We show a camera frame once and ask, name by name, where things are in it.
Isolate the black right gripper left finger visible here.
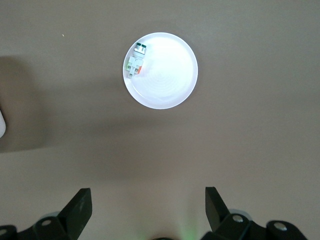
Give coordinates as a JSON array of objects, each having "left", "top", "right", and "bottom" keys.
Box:
[{"left": 57, "top": 188, "right": 93, "bottom": 240}]

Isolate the brown table cover sheet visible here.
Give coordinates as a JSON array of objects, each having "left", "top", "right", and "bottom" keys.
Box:
[{"left": 0, "top": 0, "right": 320, "bottom": 240}]

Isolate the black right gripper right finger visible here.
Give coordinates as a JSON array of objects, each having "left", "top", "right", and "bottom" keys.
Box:
[{"left": 205, "top": 187, "right": 230, "bottom": 233}]

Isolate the green push button switch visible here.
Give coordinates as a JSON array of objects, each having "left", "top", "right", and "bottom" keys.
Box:
[{"left": 126, "top": 42, "right": 147, "bottom": 79}]

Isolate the white lidded storage box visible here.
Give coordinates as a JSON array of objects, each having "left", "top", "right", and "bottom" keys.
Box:
[{"left": 0, "top": 108, "right": 7, "bottom": 139}]

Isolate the pink round plate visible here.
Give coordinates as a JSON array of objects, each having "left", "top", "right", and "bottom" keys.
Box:
[{"left": 122, "top": 31, "right": 199, "bottom": 110}]

